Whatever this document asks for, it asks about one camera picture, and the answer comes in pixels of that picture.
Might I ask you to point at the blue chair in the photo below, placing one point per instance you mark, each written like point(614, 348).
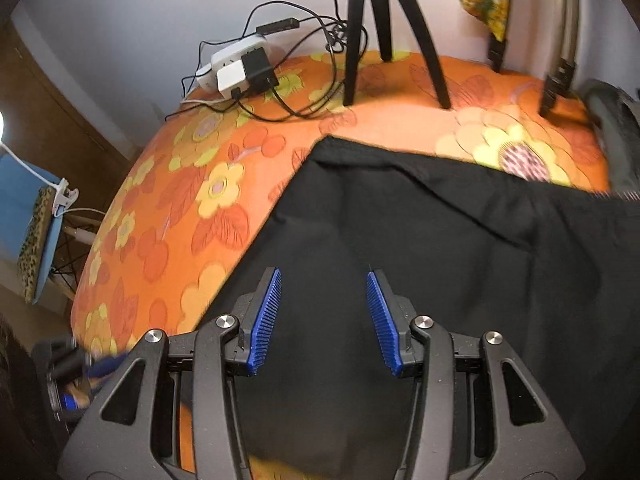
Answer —
point(20, 210)

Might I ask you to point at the white charger adapter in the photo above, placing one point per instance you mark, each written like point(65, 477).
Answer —
point(232, 77)

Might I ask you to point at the yellow patterned cloth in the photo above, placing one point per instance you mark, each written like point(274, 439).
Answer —
point(487, 0)

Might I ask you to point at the black pants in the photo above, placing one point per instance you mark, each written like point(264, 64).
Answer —
point(450, 260)

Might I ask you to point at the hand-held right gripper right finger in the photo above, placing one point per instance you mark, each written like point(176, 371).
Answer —
point(382, 325)

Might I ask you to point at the orange floral bedsheet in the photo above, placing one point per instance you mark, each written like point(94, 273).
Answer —
point(175, 185)

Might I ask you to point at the leopard print cushion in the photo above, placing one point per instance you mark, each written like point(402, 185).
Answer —
point(36, 245)

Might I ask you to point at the small black tripod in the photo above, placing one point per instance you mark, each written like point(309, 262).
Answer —
point(355, 35)

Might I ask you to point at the grey garment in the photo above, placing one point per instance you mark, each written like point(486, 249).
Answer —
point(617, 125)

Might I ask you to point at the black charger adapter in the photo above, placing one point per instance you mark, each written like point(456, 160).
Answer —
point(257, 67)

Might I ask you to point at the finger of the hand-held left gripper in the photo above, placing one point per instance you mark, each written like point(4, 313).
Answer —
point(110, 362)

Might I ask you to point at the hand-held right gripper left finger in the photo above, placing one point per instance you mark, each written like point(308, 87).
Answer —
point(262, 325)

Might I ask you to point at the white clip lamp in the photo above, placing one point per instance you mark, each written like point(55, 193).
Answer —
point(65, 195)

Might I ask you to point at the white power strip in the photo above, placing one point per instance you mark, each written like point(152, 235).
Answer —
point(225, 55)

